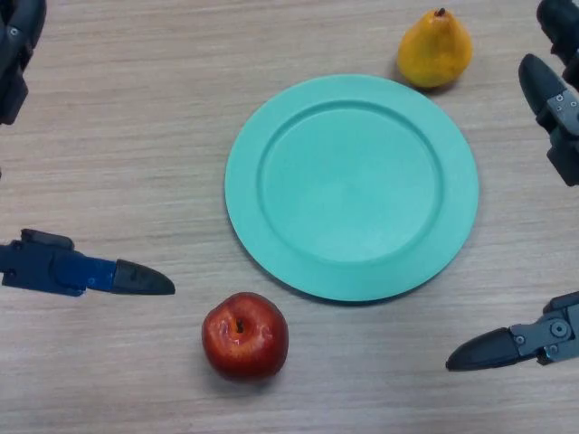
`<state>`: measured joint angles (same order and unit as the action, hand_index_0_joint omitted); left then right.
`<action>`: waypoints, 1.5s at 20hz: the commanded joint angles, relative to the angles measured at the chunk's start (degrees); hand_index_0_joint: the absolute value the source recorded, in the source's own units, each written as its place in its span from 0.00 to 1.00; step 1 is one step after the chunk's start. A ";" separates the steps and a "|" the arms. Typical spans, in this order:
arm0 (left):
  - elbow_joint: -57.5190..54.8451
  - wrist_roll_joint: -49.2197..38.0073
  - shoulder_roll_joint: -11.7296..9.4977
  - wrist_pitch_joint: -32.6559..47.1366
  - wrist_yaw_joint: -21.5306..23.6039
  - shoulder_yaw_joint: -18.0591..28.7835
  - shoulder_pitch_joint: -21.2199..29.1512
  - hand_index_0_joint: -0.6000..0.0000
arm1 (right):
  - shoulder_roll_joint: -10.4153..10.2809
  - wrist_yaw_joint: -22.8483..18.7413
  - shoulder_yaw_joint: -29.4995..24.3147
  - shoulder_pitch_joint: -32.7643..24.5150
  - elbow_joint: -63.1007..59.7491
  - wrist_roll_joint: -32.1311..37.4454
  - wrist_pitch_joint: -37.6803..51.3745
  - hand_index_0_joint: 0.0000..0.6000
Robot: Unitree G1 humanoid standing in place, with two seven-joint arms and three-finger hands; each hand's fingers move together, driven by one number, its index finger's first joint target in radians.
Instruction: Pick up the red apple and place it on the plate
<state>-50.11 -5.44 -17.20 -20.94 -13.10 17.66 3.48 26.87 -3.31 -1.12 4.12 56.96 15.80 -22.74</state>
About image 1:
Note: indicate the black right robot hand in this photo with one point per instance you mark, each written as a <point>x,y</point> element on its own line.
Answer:
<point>563,149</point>

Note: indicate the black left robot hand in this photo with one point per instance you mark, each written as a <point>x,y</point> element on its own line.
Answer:
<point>45,267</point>

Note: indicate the red apple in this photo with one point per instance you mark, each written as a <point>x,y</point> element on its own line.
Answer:
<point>246,339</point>

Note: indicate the green round plate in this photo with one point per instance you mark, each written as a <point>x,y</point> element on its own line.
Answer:
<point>350,190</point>

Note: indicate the yellow pear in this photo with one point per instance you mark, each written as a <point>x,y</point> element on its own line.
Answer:
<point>434,50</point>

